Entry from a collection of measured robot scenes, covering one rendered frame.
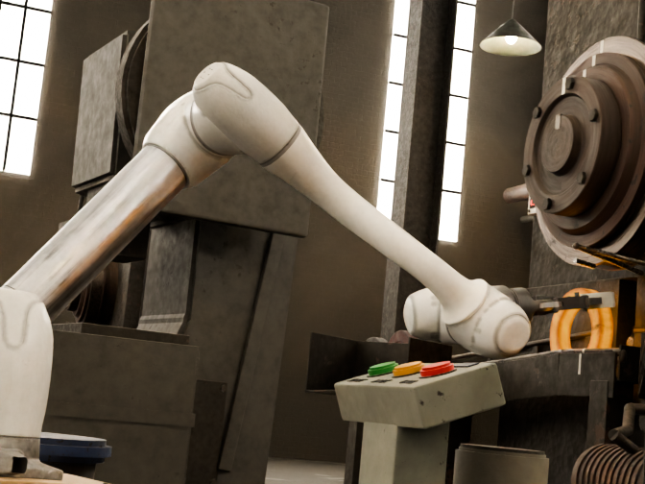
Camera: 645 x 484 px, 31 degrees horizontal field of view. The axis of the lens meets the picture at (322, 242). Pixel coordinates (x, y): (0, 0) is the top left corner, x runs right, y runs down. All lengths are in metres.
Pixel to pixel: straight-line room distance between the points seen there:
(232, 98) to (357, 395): 0.71
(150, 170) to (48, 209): 10.13
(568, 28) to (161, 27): 2.29
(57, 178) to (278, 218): 7.48
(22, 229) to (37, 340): 10.39
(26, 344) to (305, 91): 3.45
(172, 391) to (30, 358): 2.76
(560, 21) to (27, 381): 1.73
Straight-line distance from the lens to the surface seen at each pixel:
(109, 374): 4.42
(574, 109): 2.41
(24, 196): 12.20
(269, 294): 5.16
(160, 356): 4.48
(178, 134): 2.11
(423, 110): 9.70
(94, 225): 2.05
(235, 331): 5.11
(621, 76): 2.38
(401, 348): 2.81
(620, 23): 2.76
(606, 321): 2.41
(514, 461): 1.50
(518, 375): 2.58
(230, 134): 2.04
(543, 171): 2.47
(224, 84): 2.01
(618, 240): 2.34
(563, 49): 2.94
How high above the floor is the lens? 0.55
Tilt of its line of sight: 8 degrees up
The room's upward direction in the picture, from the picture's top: 5 degrees clockwise
